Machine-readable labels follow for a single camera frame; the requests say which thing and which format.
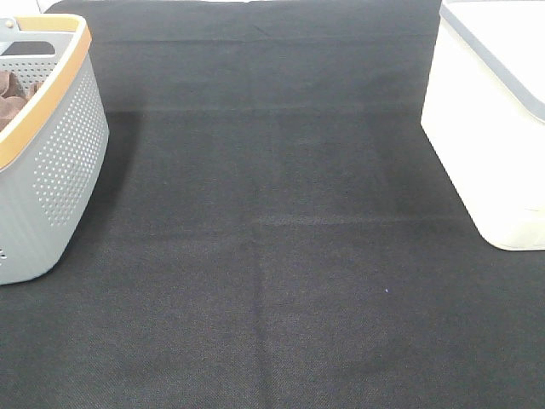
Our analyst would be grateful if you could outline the black table cloth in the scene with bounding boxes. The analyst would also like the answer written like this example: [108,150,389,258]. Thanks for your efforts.
[1,1,544,408]

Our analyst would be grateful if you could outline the grey perforated laundry basket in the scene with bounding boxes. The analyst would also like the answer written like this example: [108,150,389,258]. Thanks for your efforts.
[1,14,109,285]

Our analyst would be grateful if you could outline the white storage bin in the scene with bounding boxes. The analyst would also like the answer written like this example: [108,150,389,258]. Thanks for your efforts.
[421,1,544,251]

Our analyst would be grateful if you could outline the brown towels in basket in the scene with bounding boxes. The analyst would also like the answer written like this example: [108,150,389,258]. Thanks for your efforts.
[0,71,43,130]

